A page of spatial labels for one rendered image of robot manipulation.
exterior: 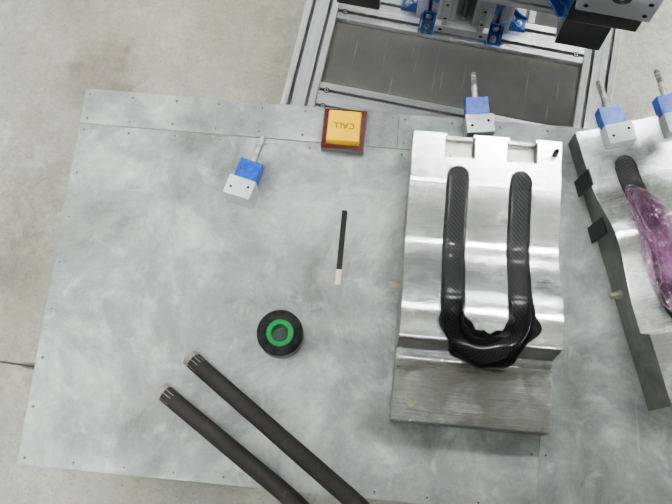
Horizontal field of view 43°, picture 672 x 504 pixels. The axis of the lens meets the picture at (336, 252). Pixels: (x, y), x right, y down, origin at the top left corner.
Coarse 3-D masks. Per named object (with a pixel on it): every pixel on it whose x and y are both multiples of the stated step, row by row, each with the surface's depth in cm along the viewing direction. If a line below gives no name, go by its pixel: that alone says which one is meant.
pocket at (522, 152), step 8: (512, 144) 150; (520, 144) 150; (528, 144) 150; (536, 144) 149; (512, 152) 151; (520, 152) 151; (528, 152) 151; (536, 152) 149; (512, 160) 150; (520, 160) 150; (528, 160) 150; (536, 160) 148
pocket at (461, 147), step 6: (450, 138) 150; (456, 138) 150; (462, 138) 150; (468, 138) 150; (474, 138) 149; (450, 144) 151; (456, 144) 151; (462, 144) 151; (468, 144) 151; (474, 144) 150; (450, 150) 151; (456, 150) 151; (462, 150) 151; (468, 150) 151; (474, 150) 149; (450, 156) 151; (456, 156) 151; (462, 156) 151; (468, 156) 151; (474, 156) 149
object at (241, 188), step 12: (252, 156) 155; (240, 168) 153; (252, 168) 153; (228, 180) 151; (240, 180) 151; (252, 180) 153; (228, 192) 151; (240, 192) 151; (252, 192) 151; (240, 204) 155; (252, 204) 154
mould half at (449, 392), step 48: (432, 144) 149; (480, 144) 148; (432, 192) 147; (480, 192) 146; (432, 240) 145; (480, 240) 145; (432, 288) 139; (480, 288) 139; (432, 336) 136; (432, 384) 141; (480, 384) 141; (528, 384) 141; (528, 432) 140
